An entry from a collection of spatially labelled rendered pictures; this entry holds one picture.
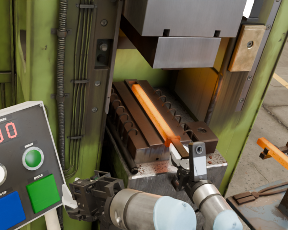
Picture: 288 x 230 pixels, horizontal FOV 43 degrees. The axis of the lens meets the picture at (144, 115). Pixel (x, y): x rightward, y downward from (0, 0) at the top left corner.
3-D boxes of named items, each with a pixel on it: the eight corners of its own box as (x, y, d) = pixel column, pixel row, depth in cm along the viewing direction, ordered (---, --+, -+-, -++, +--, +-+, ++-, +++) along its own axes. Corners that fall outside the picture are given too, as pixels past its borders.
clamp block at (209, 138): (215, 153, 135) (220, 139, 131) (195, 156, 131) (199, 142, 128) (200, 133, 144) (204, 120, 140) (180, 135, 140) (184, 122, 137)
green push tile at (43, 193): (61, 200, 96) (53, 174, 94) (35, 214, 91) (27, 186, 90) (57, 199, 97) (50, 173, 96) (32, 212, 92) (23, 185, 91)
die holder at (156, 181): (199, 243, 155) (229, 163, 131) (112, 263, 140) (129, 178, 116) (149, 157, 197) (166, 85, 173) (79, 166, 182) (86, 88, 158)
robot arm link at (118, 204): (156, 220, 71) (125, 242, 65) (139, 215, 74) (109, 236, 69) (148, 184, 69) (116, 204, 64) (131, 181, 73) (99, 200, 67)
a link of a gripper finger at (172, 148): (160, 155, 122) (173, 174, 116) (163, 141, 119) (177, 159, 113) (168, 154, 124) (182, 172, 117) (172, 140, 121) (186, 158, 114)
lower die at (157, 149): (186, 157, 130) (192, 138, 125) (133, 164, 122) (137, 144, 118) (143, 95, 161) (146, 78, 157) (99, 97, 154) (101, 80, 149)
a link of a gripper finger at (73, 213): (76, 197, 83) (99, 204, 76) (77, 204, 83) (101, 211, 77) (58, 207, 80) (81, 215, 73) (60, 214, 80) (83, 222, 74)
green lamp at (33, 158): (43, 168, 92) (43, 154, 90) (24, 170, 90) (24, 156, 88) (41, 159, 94) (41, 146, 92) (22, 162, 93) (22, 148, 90)
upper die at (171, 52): (213, 67, 111) (221, 37, 106) (152, 68, 103) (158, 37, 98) (158, 17, 142) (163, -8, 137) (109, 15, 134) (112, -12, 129)
